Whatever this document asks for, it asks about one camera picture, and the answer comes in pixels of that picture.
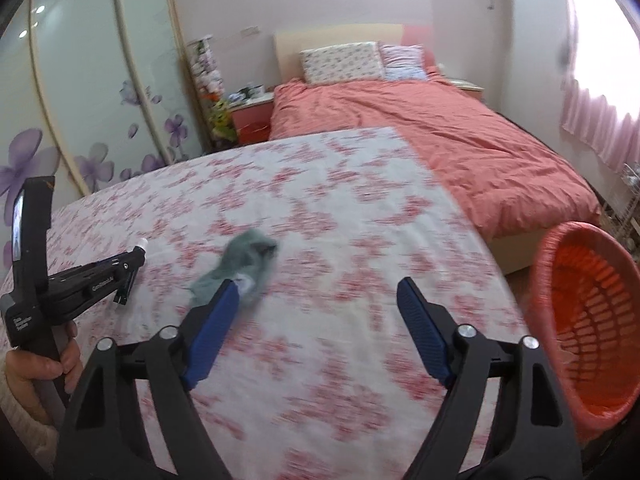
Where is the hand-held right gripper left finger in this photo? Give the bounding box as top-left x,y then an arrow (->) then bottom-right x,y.
54,280 -> 241,480

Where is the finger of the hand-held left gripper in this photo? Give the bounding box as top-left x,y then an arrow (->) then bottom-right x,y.
114,246 -> 147,307

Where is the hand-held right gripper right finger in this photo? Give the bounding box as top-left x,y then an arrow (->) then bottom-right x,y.
396,277 -> 583,480

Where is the grey-green cloth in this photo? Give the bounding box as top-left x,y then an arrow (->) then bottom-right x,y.
191,228 -> 279,306

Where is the orange basket with pink liner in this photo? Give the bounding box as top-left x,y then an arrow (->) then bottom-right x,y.
530,221 -> 637,441

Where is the person's left forearm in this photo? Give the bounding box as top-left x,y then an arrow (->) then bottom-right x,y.
0,375 -> 58,466

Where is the person's left hand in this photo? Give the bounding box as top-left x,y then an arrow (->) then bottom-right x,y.
0,324 -> 84,402

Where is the pink nightstand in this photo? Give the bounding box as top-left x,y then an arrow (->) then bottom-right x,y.
229,91 -> 275,147
442,78 -> 485,106

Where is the wardrobe with purple flower print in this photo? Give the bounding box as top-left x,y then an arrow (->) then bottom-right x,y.
0,0 -> 206,281

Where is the plush toy display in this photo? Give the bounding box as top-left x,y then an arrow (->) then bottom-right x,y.
187,37 -> 238,143

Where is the pink striped pillow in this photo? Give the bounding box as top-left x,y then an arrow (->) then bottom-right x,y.
380,44 -> 428,82

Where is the pink curtain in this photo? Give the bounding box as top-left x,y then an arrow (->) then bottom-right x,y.
560,0 -> 640,171

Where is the white floral pillow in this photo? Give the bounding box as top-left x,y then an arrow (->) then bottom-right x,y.
300,42 -> 386,85

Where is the bed with coral duvet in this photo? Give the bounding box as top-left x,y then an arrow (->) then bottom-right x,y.
274,23 -> 601,276

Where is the white wire rack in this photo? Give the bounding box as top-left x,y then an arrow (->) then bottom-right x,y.
600,160 -> 640,256

